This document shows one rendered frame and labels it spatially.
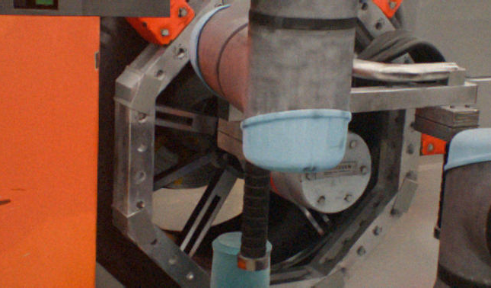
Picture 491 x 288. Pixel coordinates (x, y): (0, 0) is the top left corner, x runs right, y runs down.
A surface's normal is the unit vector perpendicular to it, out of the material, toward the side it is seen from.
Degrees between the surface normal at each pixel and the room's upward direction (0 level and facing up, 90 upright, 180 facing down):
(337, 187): 90
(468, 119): 90
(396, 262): 0
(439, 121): 90
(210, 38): 62
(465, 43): 90
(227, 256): 102
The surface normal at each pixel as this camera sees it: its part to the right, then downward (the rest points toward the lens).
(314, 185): 0.48, 0.24
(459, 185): -0.92, 0.01
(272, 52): -0.64, 0.15
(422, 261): 0.05, -0.97
